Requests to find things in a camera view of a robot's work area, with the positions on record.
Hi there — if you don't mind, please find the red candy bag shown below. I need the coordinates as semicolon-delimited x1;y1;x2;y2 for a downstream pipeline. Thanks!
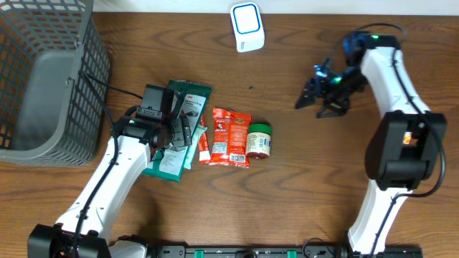
209;107;252;168

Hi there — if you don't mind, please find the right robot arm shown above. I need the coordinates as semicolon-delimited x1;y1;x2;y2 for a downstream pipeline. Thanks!
295;29;447;257

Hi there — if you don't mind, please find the grey plastic mesh basket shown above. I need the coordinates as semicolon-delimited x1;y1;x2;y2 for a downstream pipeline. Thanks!
1;0;110;167

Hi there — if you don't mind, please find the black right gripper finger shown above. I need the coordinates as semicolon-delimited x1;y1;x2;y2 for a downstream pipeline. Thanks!
295;87;316;110
316;105;346;118

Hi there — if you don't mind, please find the white barcode scanner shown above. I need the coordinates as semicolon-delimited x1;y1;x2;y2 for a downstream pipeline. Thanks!
229;2;265;53

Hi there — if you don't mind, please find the red tube package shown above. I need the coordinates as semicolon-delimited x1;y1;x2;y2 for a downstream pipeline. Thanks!
198;115;211;164

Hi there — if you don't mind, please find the small orange white box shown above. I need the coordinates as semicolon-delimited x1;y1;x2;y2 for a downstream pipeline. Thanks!
402;132;412;145

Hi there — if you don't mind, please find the white green 3M package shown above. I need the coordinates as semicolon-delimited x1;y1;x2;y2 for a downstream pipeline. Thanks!
142;80;212;182

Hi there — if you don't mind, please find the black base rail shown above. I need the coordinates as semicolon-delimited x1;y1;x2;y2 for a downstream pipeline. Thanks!
118;244;424;258

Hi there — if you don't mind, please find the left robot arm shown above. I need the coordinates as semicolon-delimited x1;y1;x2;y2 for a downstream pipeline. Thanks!
27;113;197;258

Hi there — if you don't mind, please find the green lid white jar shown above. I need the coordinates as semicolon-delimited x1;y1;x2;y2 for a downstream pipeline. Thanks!
246;123;272;159

